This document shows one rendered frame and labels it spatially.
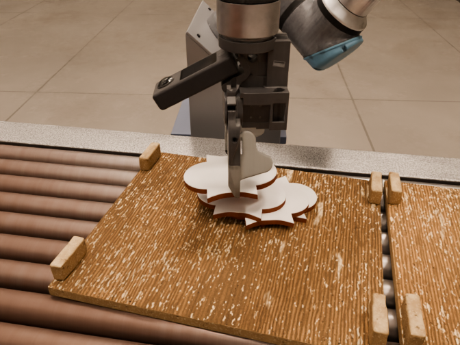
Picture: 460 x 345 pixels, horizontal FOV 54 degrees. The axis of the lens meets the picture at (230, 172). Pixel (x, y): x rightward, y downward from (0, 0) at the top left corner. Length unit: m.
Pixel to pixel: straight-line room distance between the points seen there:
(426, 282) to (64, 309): 0.46
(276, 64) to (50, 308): 0.41
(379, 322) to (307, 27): 0.63
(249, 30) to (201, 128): 0.50
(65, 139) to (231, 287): 0.54
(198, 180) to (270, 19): 0.25
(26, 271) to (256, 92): 0.39
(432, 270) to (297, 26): 0.56
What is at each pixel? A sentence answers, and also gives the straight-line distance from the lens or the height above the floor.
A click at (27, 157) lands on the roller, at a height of 0.91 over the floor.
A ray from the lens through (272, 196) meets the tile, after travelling 0.68.
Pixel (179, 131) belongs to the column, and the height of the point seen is 0.87.
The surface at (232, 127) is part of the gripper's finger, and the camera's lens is 0.56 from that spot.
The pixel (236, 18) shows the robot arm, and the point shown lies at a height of 1.23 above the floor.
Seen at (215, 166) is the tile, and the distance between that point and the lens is 0.67.
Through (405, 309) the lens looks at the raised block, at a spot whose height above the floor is 0.96.
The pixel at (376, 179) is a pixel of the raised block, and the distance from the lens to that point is 0.76.
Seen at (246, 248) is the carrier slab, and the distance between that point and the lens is 0.63.
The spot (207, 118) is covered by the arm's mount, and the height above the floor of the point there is 0.93.
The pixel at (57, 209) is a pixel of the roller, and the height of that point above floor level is 0.91.
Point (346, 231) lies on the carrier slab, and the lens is 0.68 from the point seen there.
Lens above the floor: 1.36
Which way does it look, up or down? 33 degrees down
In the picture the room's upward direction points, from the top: straight up
